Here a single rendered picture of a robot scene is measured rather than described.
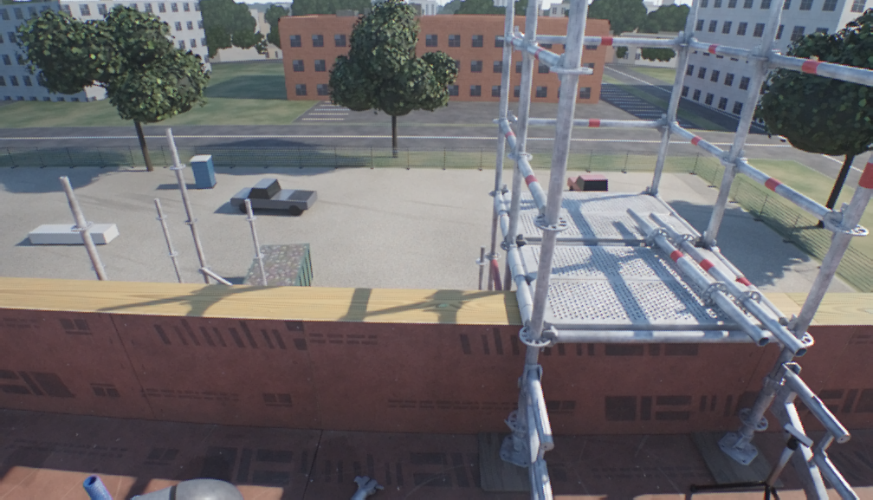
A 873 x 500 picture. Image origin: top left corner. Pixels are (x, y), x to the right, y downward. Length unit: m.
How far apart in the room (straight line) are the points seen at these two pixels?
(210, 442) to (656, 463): 2.16
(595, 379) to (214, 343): 1.73
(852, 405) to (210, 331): 3.13
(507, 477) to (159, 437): 1.71
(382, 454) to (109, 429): 1.42
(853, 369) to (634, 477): 1.17
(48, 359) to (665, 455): 3.04
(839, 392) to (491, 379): 1.73
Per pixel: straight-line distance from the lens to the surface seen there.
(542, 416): 1.73
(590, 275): 2.19
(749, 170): 2.48
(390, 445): 2.35
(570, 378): 2.16
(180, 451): 2.60
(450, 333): 1.91
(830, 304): 2.71
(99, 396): 2.86
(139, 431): 2.79
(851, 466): 3.01
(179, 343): 2.31
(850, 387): 2.93
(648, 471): 2.46
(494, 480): 2.23
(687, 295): 2.23
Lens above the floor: 1.89
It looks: 27 degrees down
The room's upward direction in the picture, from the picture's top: straight up
